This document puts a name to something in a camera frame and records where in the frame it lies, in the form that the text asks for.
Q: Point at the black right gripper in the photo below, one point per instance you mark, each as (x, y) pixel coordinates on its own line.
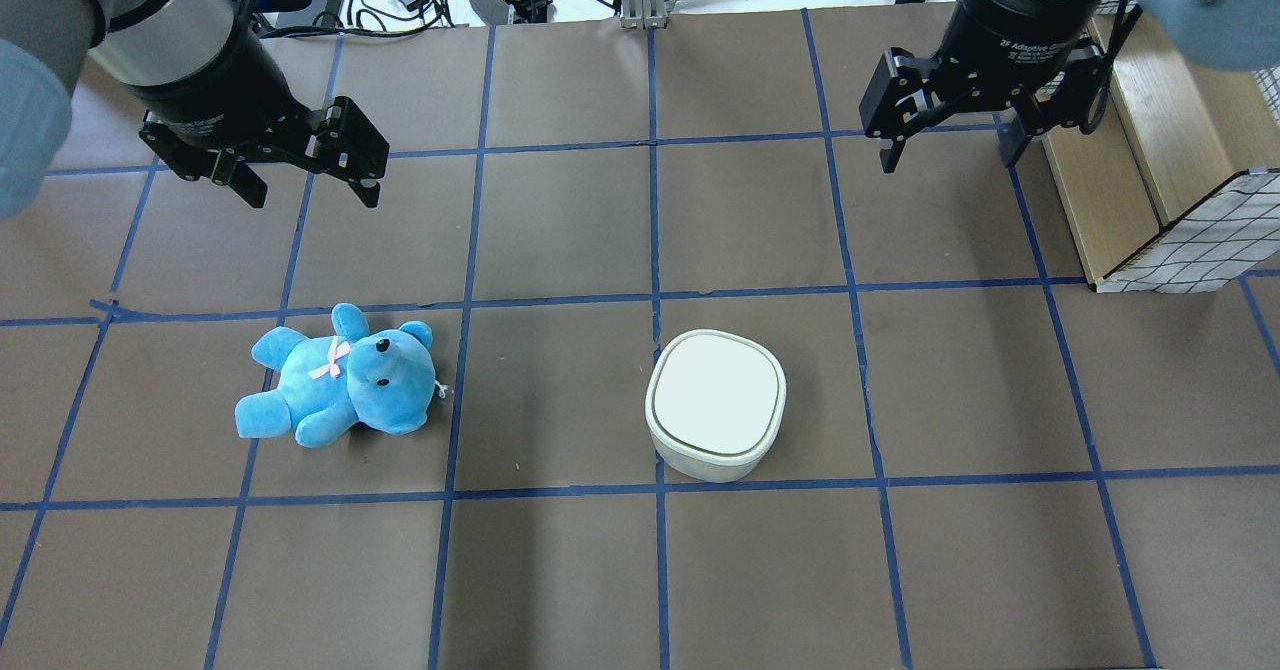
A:
(1012, 48)

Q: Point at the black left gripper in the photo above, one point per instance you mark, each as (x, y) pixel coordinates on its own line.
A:
(215, 78)

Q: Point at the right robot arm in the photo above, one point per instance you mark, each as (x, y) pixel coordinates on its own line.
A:
(1231, 35)

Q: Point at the blue teddy bear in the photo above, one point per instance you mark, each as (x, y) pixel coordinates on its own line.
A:
(385, 380)

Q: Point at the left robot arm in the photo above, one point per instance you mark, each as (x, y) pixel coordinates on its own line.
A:
(137, 42)

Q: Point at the white trash can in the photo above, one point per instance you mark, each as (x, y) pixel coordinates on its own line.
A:
(714, 404)

